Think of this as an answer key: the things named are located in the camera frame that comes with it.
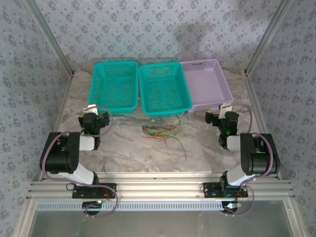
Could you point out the teal perforated plastic basket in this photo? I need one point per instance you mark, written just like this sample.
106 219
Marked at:
163 93
111 86

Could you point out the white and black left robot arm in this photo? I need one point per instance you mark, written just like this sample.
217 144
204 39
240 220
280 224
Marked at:
59 158

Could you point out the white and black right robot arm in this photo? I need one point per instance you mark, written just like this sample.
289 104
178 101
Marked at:
259 160

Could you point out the lilac perforated plastic basket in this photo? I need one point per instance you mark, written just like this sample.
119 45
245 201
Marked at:
207 84

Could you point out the black usb hub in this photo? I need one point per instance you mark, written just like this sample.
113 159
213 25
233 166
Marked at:
90 205
225 206

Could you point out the grey metal sheet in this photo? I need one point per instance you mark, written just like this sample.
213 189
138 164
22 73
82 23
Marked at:
160 224

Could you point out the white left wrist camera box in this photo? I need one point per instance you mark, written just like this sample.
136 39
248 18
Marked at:
90 108

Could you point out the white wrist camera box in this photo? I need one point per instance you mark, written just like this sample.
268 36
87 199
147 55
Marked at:
90 108
224 106

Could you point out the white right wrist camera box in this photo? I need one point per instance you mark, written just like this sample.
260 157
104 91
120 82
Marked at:
224 106

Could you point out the aluminium table side rail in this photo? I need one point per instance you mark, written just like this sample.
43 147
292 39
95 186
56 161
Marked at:
63 103
256 103

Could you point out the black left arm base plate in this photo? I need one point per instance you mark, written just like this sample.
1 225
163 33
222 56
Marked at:
103 187

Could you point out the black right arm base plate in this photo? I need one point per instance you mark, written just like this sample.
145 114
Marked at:
212 191

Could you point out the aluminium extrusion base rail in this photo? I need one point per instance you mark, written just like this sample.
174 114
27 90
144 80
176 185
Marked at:
160 187

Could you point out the aluminium frame post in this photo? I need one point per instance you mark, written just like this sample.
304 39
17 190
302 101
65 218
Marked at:
269 32
49 32

